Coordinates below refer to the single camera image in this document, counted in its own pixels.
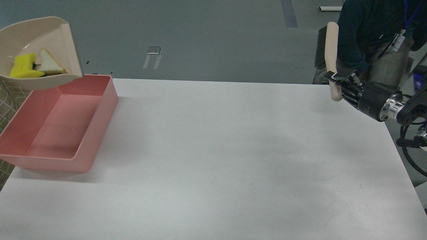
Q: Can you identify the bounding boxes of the yellow green sponge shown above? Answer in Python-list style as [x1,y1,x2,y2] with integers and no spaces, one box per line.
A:
[9,53,45,79]

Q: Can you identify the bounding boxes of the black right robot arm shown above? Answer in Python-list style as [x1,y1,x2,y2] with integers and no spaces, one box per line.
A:
[324,70,426,176]

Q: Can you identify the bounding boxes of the person in green sweater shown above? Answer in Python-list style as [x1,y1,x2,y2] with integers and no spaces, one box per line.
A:
[314,0,427,95]

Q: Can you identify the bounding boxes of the beige checkered cloth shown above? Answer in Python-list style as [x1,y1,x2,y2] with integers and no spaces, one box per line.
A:
[0,79,31,190]

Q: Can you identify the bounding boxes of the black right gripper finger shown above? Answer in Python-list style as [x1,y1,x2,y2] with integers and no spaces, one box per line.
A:
[324,71,349,88]

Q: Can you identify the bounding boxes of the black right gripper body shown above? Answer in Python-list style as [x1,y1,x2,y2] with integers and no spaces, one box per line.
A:
[342,73,404,122]

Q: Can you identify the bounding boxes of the pink plastic bin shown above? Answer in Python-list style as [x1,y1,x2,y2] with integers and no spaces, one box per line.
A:
[0,75,118,173]

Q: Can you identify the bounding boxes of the white desk leg base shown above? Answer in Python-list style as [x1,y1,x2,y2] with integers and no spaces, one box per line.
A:
[319,6,342,12]

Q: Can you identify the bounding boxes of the beige plastic dustpan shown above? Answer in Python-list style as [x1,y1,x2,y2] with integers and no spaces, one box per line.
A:
[0,16,83,91]

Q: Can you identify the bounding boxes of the beige hand brush black bristles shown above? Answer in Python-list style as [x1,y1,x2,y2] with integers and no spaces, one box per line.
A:
[314,22,343,102]

